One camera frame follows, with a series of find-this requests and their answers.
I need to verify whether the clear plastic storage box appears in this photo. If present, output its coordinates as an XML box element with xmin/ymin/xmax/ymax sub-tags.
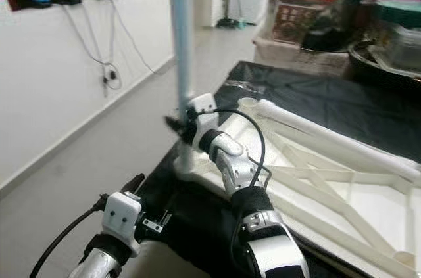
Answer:
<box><xmin>378</xmin><ymin>25</ymin><xmax>421</xmax><ymax>72</ymax></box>

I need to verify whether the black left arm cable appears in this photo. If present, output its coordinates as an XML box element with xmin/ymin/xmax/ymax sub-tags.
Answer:
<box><xmin>30</xmin><ymin>194</ymin><xmax>109</xmax><ymax>278</ymax></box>

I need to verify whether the dark green lid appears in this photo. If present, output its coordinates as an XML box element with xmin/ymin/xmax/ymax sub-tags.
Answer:
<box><xmin>375</xmin><ymin>0</ymin><xmax>421</xmax><ymax>29</ymax></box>

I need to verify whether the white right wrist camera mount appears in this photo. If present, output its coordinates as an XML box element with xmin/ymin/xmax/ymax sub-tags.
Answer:
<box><xmin>187</xmin><ymin>93</ymin><xmax>219</xmax><ymax>144</ymax></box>

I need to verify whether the thin black wall cable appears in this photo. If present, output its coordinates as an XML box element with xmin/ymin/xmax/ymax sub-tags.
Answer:
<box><xmin>62</xmin><ymin>2</ymin><xmax>175</xmax><ymax>98</ymax></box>

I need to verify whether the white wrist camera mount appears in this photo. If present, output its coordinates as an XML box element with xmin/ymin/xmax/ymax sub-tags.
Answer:
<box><xmin>187</xmin><ymin>93</ymin><xmax>219</xmax><ymax>144</ymax></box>
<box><xmin>102</xmin><ymin>191</ymin><xmax>143</xmax><ymax>256</ymax></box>

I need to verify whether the black round basin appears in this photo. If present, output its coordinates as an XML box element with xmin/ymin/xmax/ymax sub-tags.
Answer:
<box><xmin>349</xmin><ymin>41</ymin><xmax>421</xmax><ymax>88</ymax></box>

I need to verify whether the clear plastic film piece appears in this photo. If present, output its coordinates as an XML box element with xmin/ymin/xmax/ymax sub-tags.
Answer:
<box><xmin>227</xmin><ymin>81</ymin><xmax>267</xmax><ymax>95</ymax></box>

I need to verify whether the black tablecloth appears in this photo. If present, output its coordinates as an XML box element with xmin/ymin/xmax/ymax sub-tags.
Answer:
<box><xmin>135</xmin><ymin>61</ymin><xmax>421</xmax><ymax>278</ymax></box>

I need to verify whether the beige cloth covered bench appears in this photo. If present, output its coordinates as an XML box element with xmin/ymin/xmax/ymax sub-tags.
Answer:
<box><xmin>253</xmin><ymin>35</ymin><xmax>353</xmax><ymax>76</ymax></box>

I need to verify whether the black plastic bag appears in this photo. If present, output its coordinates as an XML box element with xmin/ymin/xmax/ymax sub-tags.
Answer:
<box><xmin>299</xmin><ymin>2</ymin><xmax>369</xmax><ymax>52</ymax></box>

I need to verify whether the white plastic children table top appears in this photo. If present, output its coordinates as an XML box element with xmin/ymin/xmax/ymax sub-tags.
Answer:
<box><xmin>174</xmin><ymin>97</ymin><xmax>421</xmax><ymax>278</ymax></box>

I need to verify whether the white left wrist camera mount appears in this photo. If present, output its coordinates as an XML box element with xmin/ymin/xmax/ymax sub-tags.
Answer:
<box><xmin>102</xmin><ymin>191</ymin><xmax>143</xmax><ymax>256</ymax></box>

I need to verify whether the orange lidded storage box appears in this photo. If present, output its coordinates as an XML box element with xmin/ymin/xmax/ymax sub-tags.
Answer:
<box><xmin>266</xmin><ymin>0</ymin><xmax>349</xmax><ymax>45</ymax></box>

